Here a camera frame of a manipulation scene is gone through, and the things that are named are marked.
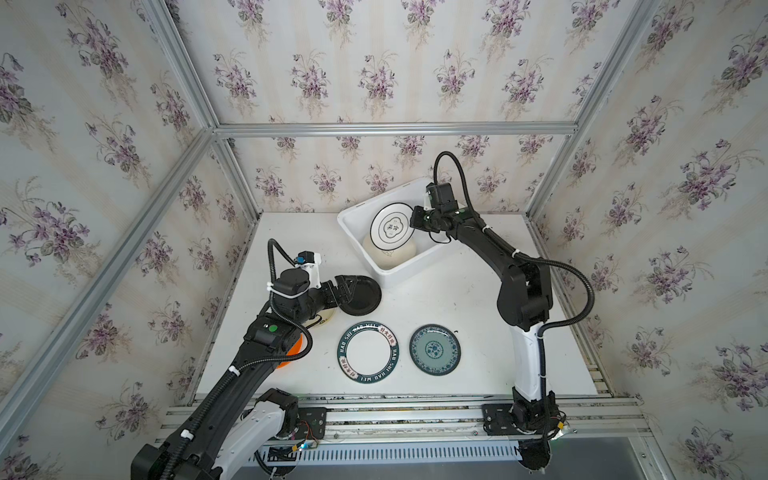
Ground orange plate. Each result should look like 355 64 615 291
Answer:
277 334 305 369

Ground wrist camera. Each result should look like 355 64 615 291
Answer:
426 182 454 211
295 251 322 289

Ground green Hao Wei plate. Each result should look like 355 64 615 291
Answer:
336 321 400 384

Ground aluminium frame post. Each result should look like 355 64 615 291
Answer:
211 124 260 224

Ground blue floral small plate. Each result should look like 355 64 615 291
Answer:
409 324 462 376

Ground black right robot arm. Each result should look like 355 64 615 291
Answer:
410 151 596 431

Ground aluminium rail base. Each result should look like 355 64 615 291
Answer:
149 392 655 469

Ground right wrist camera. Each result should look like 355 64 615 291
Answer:
426 182 454 211

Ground white plastic bin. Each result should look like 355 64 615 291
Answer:
337 177 463 288

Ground black glossy plate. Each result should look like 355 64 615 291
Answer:
340 275 382 317

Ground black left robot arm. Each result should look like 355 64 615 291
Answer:
130 239 361 479

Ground cream bear plate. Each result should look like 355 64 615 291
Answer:
363 236 418 270

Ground beige plate with calligraphy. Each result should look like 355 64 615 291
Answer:
305 308 336 329

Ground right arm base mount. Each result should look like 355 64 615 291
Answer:
481 388 567 471

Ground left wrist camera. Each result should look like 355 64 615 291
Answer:
295 251 322 289

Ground white plate with quatrefoil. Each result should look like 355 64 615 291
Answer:
369 202 414 251

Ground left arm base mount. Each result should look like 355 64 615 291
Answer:
242 388 328 475

